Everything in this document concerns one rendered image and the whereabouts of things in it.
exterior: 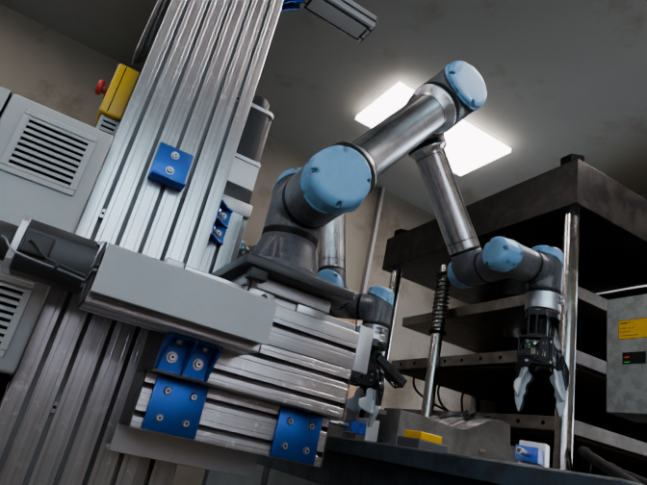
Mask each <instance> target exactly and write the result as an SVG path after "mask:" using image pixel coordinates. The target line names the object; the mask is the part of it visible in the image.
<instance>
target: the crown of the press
mask: <svg viewBox="0 0 647 485"><path fill-rule="evenodd" d="M466 209H467V211H468V214H469V217H470V219H471V221H472V224H473V227H474V229H475V232H476V235H477V237H478V240H479V245H480V247H481V249H482V250H483V249H484V247H485V245H486V244H487V243H489V242H490V240H491V239H493V238H495V237H504V238H507V239H511V240H515V241H516V242H518V243H519V244H521V245H524V246H526V247H528V248H533V247H535V246H538V245H548V246H554V247H556V248H558V249H560V250H561V243H562V219H563V213H564V212H566V211H577V212H579V213H580V238H579V273H578V286H579V287H581V288H583V289H586V290H588V291H590V292H592V293H594V294H597V293H602V292H608V291H614V290H620V289H626V288H630V287H636V286H642V285H647V200H646V199H645V198H643V197H641V196H640V195H638V194H636V193H635V192H633V191H631V190H629V189H627V188H626V187H624V186H623V185H621V184H619V183H618V182H616V181H614V180H613V179H611V178H609V177H608V176H606V175H605V174H604V173H602V172H600V171H599V170H597V169H595V168H594V167H592V166H590V165H588V164H586V163H585V158H584V155H578V154H569V155H567V156H565V157H562V158H560V166H558V167H556V168H554V169H551V170H549V171H547V172H544V173H542V174H540V175H537V176H535V177H532V178H531V179H529V180H526V181H524V182H522V183H519V184H517V185H515V186H512V187H510V188H508V189H505V190H503V191H499V192H497V193H494V194H492V195H490V196H487V197H485V198H483V199H481V200H479V201H477V202H474V203H472V204H470V205H467V206H466ZM450 262H452V259H451V255H450V253H449V250H448V248H447V246H446V243H445V240H444V238H443V235H442V232H441V230H440V227H439V224H438V221H437V219H434V220H432V221H429V222H427V223H424V224H422V225H420V226H417V227H415V228H413V229H410V230H405V229H399V230H396V231H395V235H394V237H392V238H390V239H388V240H387V244H386V249H385V255H384V260H383V266H382V269H383V270H385V271H388V272H390V273H391V272H392V269H394V268H395V269H399V270H401V271H402V273H401V278H404V279H406V280H409V281H411V282H414V283H416V284H419V285H421V286H424V287H426V288H429V289H431V290H434V291H435V290H436V289H435V286H436V281H437V280H436V278H437V277H436V273H437V272H439V271H440V266H441V265H449V263H450ZM450 286H451V288H450V289H449V290H451V291H450V292H449V293H448V294H450V297H452V298H454V299H457V300H459V301H462V302H464V303H467V304H469V305H472V304H477V303H481V302H486V301H491V300H496V299H501V298H507V297H512V296H516V295H521V294H526V287H527V283H524V282H521V281H519V280H516V279H514V278H510V277H509V278H506V279H502V280H498V281H494V282H489V283H486V284H482V285H478V286H476V287H474V288H466V289H459V288H457V287H455V286H454V285H453V284H450ZM518 335H527V331H526V330H523V329H519V328H506V329H504V333H503V340H504V341H505V342H508V343H512V344H518Z"/></svg>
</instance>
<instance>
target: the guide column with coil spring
mask: <svg viewBox="0 0 647 485"><path fill-rule="evenodd" d="M447 268H448V265H441V266H440V271H445V272H448V270H447ZM440 271H439V272H440ZM442 339H443V335H442V334H440V333H431V337H430V345H429V353H428V359H427V373H426V381H425V387H424V395H423V403H422V410H421V415H422V416H425V417H430V416H433V409H434V401H435V394H436V386H437V378H438V370H439V362H440V354H441V346H442Z"/></svg>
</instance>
